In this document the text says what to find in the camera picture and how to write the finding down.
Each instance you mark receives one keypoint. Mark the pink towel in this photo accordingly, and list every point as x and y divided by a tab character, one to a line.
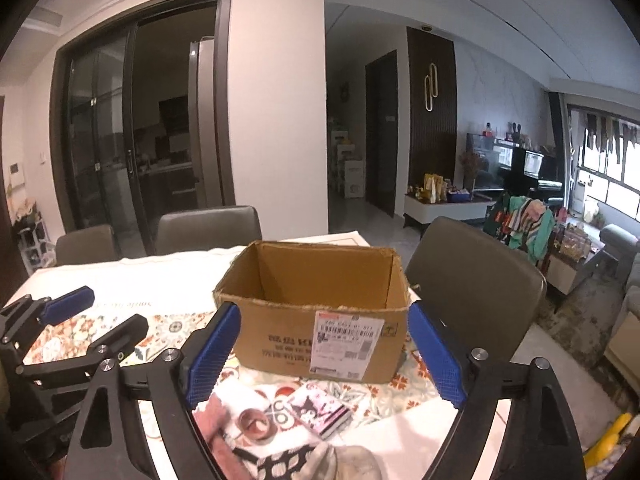
215	427

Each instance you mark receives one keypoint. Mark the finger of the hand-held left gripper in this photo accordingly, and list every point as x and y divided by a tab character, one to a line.
67	306
122	337

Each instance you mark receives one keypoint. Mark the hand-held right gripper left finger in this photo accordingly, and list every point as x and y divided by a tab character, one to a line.
212	355

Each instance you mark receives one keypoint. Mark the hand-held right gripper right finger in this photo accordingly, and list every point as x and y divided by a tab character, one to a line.
435	355

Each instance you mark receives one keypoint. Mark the grey sofa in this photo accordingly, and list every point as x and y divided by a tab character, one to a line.
625	310

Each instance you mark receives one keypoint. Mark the dark wooden door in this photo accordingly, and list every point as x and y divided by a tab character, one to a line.
381	130

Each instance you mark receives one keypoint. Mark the white wall switch panel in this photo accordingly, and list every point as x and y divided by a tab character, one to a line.
15	174

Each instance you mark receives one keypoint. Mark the white television cabinet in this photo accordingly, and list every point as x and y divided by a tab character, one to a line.
440	210

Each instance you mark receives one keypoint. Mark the black upright piano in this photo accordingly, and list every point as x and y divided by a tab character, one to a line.
537	170

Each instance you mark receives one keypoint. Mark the black white patterned cloth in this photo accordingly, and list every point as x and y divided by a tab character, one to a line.
280	465

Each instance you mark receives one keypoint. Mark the grey plush toy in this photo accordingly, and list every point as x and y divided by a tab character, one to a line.
350	462

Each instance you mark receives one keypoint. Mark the cartoon printed card packet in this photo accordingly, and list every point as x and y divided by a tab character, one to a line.
320	410

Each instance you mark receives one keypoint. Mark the olive grey dining chair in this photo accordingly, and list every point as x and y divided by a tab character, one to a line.
465	270

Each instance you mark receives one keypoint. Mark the large living room window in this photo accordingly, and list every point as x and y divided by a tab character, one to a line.
607	160

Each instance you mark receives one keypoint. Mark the small grey dining chair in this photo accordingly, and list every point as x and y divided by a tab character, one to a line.
85	245

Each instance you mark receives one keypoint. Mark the cluttered low side table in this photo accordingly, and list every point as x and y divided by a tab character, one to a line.
575	255

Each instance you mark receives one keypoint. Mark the yellow toy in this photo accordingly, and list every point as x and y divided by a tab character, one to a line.
610	437

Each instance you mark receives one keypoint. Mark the white storage shelf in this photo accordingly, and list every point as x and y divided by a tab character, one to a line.
32	240

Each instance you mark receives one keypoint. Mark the dark slatted wall panel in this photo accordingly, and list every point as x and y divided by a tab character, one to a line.
445	150

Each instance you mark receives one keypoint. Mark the stack of white boxes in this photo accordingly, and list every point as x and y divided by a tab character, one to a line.
350	170

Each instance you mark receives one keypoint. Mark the brown cardboard box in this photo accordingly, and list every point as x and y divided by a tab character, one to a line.
280	330

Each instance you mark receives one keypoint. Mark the dark sliding glass door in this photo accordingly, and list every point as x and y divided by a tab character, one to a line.
105	125

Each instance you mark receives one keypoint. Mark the flat screen television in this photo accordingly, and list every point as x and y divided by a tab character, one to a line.
487	160

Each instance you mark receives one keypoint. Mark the wide grey dining chair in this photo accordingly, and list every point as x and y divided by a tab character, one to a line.
210	230

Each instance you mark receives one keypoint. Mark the rack of colourful clothes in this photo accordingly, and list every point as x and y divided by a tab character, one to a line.
525	225

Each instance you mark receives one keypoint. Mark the gold loop wall lamp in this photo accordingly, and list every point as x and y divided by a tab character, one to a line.
432	87

